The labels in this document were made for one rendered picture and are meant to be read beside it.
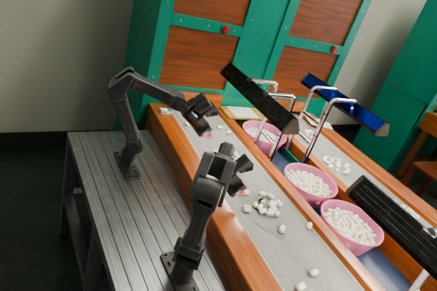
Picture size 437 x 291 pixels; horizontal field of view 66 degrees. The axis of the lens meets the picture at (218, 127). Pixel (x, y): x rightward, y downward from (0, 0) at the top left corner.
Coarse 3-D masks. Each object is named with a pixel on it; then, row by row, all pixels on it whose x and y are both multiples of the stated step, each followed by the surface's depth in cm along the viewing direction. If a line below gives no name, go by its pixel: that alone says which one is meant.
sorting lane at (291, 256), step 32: (192, 128) 182; (224, 128) 193; (256, 160) 170; (256, 192) 146; (256, 224) 128; (288, 224) 133; (288, 256) 118; (320, 256) 122; (288, 288) 106; (320, 288) 109; (352, 288) 113
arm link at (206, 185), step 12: (204, 180) 86; (216, 180) 87; (204, 192) 85; (216, 192) 85; (192, 204) 89; (204, 204) 88; (216, 204) 85; (192, 216) 91; (204, 216) 90; (192, 228) 94; (204, 228) 93; (192, 240) 97; (204, 240) 100; (180, 252) 101; (192, 252) 99
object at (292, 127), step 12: (228, 72) 173; (240, 72) 167; (240, 84) 163; (252, 84) 157; (252, 96) 153; (264, 96) 148; (264, 108) 145; (276, 108) 140; (276, 120) 137; (288, 120) 133; (288, 132) 133
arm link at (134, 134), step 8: (112, 80) 131; (120, 104) 131; (128, 104) 134; (120, 112) 134; (128, 112) 135; (120, 120) 136; (128, 120) 136; (128, 128) 138; (136, 128) 140; (128, 136) 139; (136, 136) 140; (128, 144) 141; (136, 144) 142
